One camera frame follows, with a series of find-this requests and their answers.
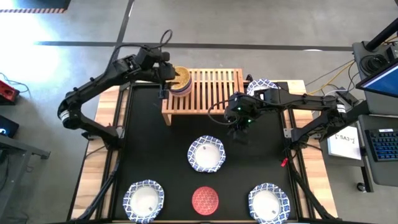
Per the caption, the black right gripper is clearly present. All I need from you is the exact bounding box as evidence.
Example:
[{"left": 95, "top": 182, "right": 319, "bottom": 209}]
[{"left": 224, "top": 90, "right": 264, "bottom": 146}]

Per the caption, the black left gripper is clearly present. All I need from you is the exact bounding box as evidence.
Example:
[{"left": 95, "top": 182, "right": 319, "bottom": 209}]
[{"left": 146, "top": 61, "right": 184, "bottom": 100}]

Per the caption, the yellow patterned bowl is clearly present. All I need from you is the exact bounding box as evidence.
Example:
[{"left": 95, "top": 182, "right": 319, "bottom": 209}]
[{"left": 172, "top": 66, "right": 192, "bottom": 90}]

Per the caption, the blue white paper bowl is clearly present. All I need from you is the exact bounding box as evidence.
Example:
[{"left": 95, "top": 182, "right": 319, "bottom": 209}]
[
  {"left": 248, "top": 182, "right": 291, "bottom": 224},
  {"left": 246, "top": 78, "right": 280, "bottom": 97},
  {"left": 187, "top": 134, "right": 227, "bottom": 174},
  {"left": 122, "top": 179, "right": 165, "bottom": 224}
]

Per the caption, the red white chevron bowl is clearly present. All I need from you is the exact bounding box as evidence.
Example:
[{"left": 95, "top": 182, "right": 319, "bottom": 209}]
[{"left": 191, "top": 185, "right": 220, "bottom": 216}]

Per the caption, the wooden slatted shelf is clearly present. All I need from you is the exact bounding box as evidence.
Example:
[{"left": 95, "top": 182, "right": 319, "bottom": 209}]
[{"left": 161, "top": 68, "right": 246, "bottom": 127}]

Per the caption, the dark table mat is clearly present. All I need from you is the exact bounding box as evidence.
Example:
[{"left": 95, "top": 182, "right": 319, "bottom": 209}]
[{"left": 119, "top": 83, "right": 299, "bottom": 222}]

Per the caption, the white label sheet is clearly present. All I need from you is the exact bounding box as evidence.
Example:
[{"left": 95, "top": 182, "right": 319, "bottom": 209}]
[{"left": 326, "top": 124, "right": 364, "bottom": 161}]

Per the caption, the black power strip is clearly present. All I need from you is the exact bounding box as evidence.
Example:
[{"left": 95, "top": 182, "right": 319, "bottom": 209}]
[{"left": 337, "top": 86, "right": 358, "bottom": 103}]

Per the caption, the black backlit keyboard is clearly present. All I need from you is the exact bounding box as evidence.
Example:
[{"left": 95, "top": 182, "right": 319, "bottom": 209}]
[{"left": 364, "top": 127, "right": 398, "bottom": 162}]

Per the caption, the grey computer desk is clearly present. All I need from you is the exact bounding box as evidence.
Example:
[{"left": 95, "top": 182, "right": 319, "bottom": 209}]
[{"left": 352, "top": 40, "right": 398, "bottom": 187}]

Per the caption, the computer monitor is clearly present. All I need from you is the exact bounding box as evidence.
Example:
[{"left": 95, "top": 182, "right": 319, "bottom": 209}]
[{"left": 355, "top": 58, "right": 398, "bottom": 99}]

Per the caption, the dark hazard striped floor mat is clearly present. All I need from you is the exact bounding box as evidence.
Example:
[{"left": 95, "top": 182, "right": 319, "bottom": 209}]
[{"left": 0, "top": 0, "right": 72, "bottom": 14}]

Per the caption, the red black floor device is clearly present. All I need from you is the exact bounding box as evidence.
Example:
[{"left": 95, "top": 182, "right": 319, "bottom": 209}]
[{"left": 0, "top": 79, "right": 20, "bottom": 105}]

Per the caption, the grey side desk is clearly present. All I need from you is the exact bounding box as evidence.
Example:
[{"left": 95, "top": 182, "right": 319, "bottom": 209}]
[{"left": 0, "top": 133, "right": 51, "bottom": 224}]

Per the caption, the black device with blue light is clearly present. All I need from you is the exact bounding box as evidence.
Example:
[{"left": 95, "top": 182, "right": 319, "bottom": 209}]
[{"left": 0, "top": 114, "right": 20, "bottom": 138}]

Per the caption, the black monitor pole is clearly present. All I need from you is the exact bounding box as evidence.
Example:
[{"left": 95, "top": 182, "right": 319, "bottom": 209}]
[{"left": 364, "top": 17, "right": 398, "bottom": 52}]

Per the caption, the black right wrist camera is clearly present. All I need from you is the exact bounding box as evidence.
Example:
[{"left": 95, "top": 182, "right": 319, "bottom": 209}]
[{"left": 232, "top": 105, "right": 255, "bottom": 126}]

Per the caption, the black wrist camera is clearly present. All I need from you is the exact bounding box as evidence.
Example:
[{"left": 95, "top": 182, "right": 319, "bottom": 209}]
[
  {"left": 232, "top": 105, "right": 255, "bottom": 126},
  {"left": 135, "top": 45, "right": 171, "bottom": 70}
]

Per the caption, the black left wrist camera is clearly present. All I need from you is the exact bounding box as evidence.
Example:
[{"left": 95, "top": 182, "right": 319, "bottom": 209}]
[{"left": 135, "top": 45, "right": 171, "bottom": 70}]

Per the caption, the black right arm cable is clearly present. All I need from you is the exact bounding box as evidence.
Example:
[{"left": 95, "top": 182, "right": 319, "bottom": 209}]
[{"left": 207, "top": 98, "right": 237, "bottom": 126}]

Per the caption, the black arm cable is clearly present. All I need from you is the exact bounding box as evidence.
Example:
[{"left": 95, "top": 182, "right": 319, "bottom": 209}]
[
  {"left": 207, "top": 98, "right": 237, "bottom": 126},
  {"left": 107, "top": 29, "right": 174, "bottom": 63}
]

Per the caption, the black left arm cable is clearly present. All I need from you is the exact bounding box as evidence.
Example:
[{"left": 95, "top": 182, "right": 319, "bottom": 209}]
[{"left": 107, "top": 29, "right": 174, "bottom": 63}]

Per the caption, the yellow floor cable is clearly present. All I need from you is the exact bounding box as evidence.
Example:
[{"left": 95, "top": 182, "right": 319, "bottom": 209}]
[{"left": 306, "top": 60, "right": 356, "bottom": 96}]

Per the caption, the black desk leg frame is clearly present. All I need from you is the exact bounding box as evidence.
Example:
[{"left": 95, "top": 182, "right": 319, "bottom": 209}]
[{"left": 323, "top": 99, "right": 374, "bottom": 193}]

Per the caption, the black table frame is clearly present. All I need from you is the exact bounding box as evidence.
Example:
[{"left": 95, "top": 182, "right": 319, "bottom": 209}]
[{"left": 102, "top": 79, "right": 307, "bottom": 223}]

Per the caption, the coiled black cable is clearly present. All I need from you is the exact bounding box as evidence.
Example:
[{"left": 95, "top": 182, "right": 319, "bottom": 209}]
[{"left": 359, "top": 54, "right": 388, "bottom": 74}]

